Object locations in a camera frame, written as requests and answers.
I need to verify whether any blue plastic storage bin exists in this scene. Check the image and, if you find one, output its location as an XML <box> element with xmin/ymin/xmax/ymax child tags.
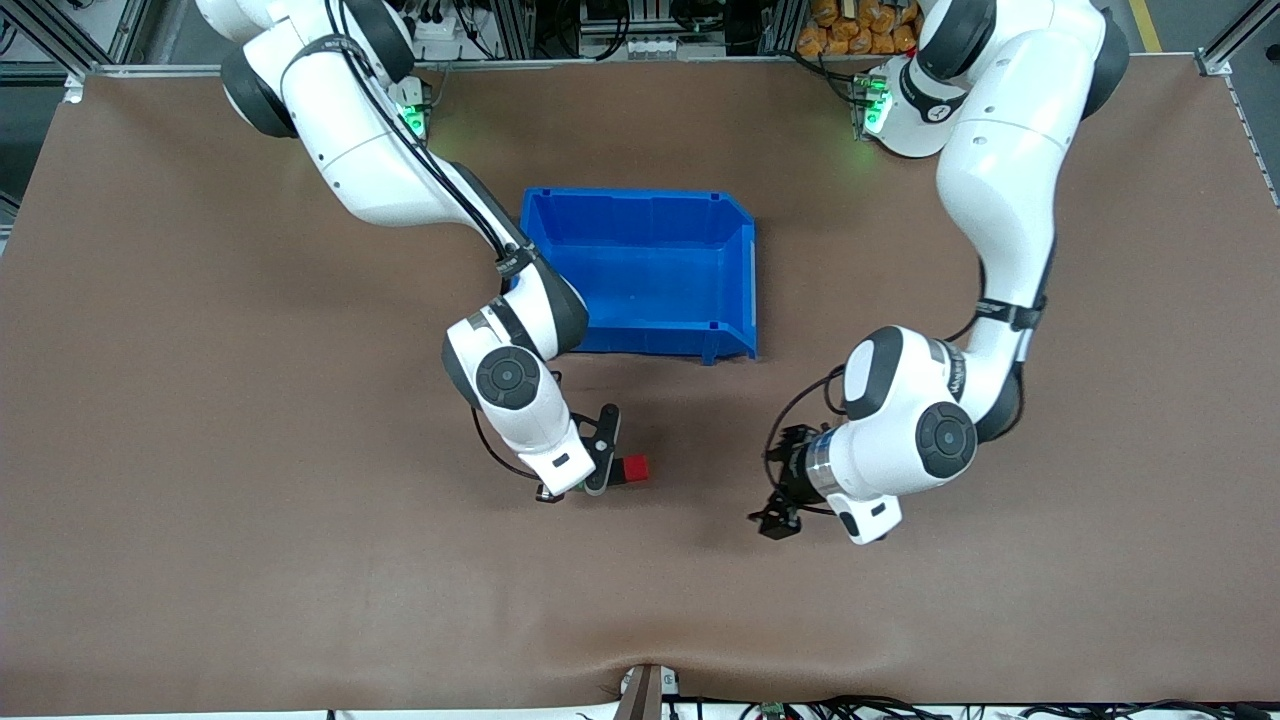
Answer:
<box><xmin>520</xmin><ymin>187</ymin><xmax>758</xmax><ymax>366</ymax></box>

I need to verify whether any brown table cover mat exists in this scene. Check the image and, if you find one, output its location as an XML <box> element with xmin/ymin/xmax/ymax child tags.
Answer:
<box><xmin>0</xmin><ymin>55</ymin><xmax>1280</xmax><ymax>716</ymax></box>

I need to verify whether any white power strip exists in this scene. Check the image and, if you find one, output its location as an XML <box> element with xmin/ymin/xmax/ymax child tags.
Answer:
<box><xmin>410</xmin><ymin>8</ymin><xmax>471</xmax><ymax>47</ymax></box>

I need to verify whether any orange snack bag pile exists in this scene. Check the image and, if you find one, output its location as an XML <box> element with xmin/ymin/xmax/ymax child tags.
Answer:
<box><xmin>797</xmin><ymin>0</ymin><xmax>923</xmax><ymax>58</ymax></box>

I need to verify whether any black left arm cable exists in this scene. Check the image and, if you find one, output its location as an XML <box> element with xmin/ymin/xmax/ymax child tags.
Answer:
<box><xmin>763</xmin><ymin>290</ymin><xmax>1051</xmax><ymax>516</ymax></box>

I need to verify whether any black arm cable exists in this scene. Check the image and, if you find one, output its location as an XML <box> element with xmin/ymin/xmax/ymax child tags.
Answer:
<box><xmin>763</xmin><ymin>290</ymin><xmax>1051</xmax><ymax>516</ymax></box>
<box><xmin>280</xmin><ymin>0</ymin><xmax>549</xmax><ymax>483</ymax></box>

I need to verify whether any brown clamp bracket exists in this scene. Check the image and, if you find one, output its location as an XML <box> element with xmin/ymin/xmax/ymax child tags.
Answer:
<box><xmin>620</xmin><ymin>663</ymin><xmax>681</xmax><ymax>720</ymax></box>

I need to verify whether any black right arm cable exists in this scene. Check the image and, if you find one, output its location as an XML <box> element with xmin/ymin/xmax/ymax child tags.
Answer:
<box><xmin>280</xmin><ymin>0</ymin><xmax>549</xmax><ymax>483</ymax></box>

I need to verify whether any aluminium table edge rail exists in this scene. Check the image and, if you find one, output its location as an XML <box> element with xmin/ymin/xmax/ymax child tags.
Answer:
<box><xmin>85</xmin><ymin>55</ymin><xmax>871</xmax><ymax>77</ymax></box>

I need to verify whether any aluminium frame profile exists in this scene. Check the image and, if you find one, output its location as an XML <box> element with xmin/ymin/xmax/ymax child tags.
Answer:
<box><xmin>1198</xmin><ymin>0</ymin><xmax>1280</xmax><ymax>77</ymax></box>
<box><xmin>0</xmin><ymin>0</ymin><xmax>151</xmax><ymax>76</ymax></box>

